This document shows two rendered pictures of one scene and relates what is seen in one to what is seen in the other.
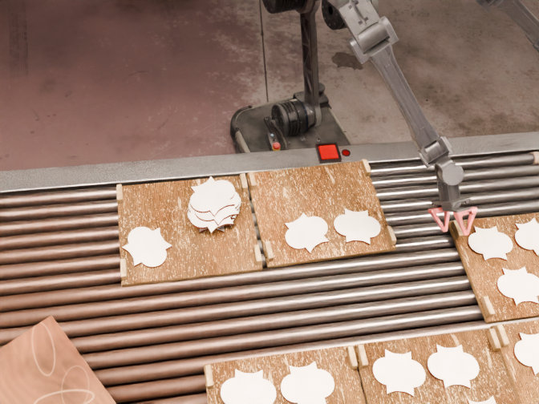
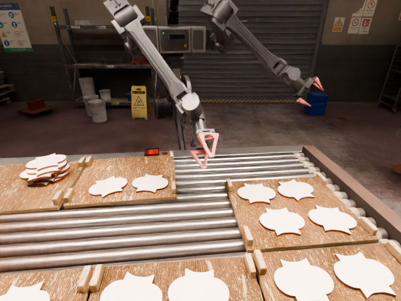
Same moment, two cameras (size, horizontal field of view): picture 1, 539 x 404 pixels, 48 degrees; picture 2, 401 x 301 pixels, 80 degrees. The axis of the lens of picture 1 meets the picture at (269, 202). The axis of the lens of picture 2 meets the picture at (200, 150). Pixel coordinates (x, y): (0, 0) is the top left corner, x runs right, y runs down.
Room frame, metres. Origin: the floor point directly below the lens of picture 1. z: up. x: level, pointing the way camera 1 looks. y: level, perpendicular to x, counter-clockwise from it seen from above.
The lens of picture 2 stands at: (0.32, -0.65, 1.50)
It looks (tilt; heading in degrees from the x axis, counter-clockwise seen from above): 27 degrees down; 12
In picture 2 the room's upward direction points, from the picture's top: straight up
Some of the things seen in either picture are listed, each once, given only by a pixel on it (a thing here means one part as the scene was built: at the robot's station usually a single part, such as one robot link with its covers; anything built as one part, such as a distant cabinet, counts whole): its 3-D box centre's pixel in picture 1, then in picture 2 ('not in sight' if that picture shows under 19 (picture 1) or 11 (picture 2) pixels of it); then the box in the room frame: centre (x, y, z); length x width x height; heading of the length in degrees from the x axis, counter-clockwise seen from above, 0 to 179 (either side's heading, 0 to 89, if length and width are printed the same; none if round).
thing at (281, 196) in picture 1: (318, 211); (127, 177); (1.12, -0.16, 0.93); 0.41 x 0.35 x 0.02; 110
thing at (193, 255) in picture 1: (187, 227); (24, 184); (0.98, 0.24, 0.93); 0.41 x 0.35 x 0.02; 108
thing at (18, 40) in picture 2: not in sight; (11, 28); (4.99, 4.33, 1.55); 0.61 x 0.02 x 0.91; 101
